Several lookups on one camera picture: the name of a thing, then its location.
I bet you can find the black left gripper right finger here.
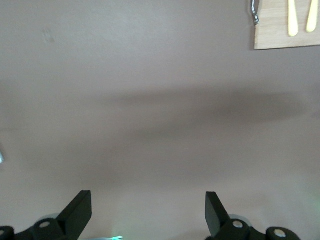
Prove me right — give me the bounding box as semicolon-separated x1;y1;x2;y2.
204;191;300;240

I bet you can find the yellow plastic knife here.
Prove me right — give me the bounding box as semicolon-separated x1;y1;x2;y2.
287;0;300;38

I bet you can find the metal cutting board handle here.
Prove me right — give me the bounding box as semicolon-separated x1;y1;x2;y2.
249;0;261;25

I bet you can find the bamboo cutting board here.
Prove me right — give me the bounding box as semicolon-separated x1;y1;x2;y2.
253;0;320;51

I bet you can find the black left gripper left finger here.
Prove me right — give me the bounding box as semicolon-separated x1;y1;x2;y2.
0;190;93;240

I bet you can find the yellow plastic fork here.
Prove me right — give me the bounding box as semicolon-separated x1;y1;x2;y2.
305;0;319;33

